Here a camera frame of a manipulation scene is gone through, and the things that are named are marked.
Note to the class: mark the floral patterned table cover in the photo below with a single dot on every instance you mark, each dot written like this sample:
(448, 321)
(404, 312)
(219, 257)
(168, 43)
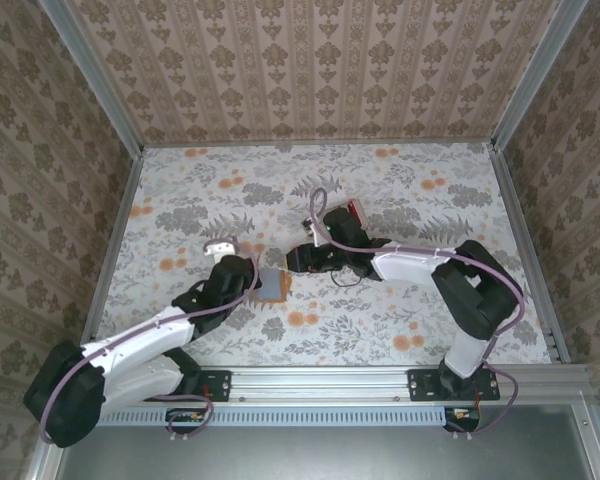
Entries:
(330, 340)

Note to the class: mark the aluminium side rail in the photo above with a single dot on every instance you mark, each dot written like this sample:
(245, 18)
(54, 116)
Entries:
(527, 250)
(118, 225)

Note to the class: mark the grey metal sheet panel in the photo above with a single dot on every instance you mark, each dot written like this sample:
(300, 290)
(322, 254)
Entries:
(330, 455)

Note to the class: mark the aluminium corner post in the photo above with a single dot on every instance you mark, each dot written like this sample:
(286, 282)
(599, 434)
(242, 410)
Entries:
(536, 75)
(98, 80)

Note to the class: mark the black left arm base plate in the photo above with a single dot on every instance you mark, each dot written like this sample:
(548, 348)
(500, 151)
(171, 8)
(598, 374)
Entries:
(215, 385)

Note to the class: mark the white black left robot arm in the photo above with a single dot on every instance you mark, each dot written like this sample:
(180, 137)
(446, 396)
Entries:
(135, 350)

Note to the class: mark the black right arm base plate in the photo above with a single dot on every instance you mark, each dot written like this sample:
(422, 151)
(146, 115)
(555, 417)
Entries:
(420, 385)

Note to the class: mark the orange leather card holder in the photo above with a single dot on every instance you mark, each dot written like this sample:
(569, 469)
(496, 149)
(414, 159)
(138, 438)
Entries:
(272, 287)

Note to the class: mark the aluminium back rail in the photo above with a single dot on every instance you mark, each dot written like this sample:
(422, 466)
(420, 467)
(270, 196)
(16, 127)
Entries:
(305, 144)

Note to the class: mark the aluminium front rail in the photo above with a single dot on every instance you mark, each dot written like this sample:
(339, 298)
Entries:
(320, 382)

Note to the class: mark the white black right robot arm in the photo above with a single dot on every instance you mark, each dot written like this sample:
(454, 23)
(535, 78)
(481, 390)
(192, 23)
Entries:
(410, 267)

